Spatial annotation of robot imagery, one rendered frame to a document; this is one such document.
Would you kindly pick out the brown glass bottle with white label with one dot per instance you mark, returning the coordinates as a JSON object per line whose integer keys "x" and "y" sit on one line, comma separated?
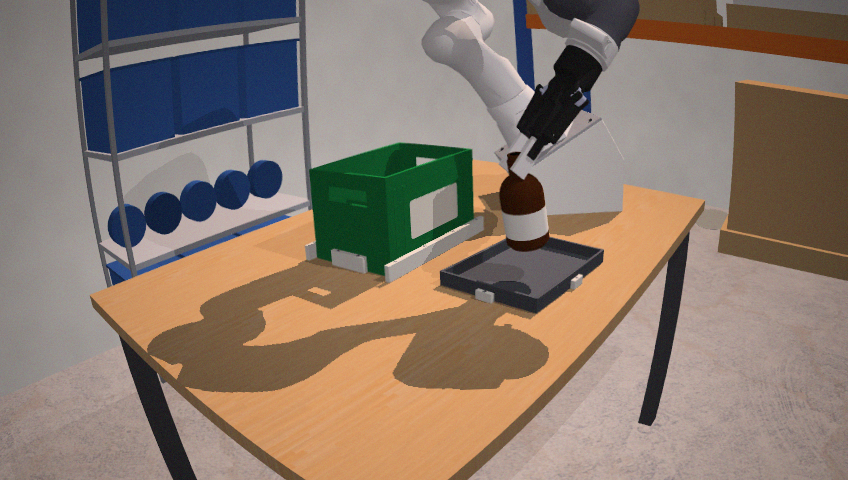
{"x": 523, "y": 210}

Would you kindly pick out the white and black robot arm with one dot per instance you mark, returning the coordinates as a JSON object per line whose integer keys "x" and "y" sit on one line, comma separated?
{"x": 456, "y": 40}

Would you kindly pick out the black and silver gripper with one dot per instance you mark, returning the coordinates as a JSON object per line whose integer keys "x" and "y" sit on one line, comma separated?
{"x": 577, "y": 72}

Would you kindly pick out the green plastic crate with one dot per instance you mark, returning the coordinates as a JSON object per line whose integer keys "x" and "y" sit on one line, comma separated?
{"x": 407, "y": 205}

